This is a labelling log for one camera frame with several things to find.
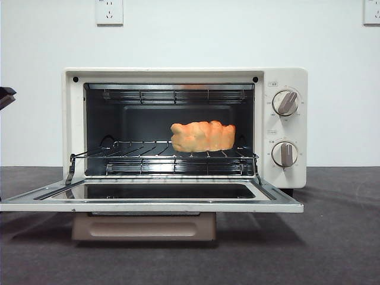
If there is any glass oven door with handle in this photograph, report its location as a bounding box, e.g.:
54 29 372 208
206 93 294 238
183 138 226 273
0 177 305 242

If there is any golden bread roll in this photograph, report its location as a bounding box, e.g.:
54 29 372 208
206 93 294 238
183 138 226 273
170 120 237 154

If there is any white toaster oven body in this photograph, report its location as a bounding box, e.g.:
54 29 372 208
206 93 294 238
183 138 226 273
61 66 308 197

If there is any round oven knob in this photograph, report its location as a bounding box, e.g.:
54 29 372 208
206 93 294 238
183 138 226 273
272 90 300 116
271 141 299 167

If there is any white wall socket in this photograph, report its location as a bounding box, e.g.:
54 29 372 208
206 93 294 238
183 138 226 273
362 0 380 27
95 0 124 27

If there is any metal wire oven rack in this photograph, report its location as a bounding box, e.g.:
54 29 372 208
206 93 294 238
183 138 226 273
69 140 260 163

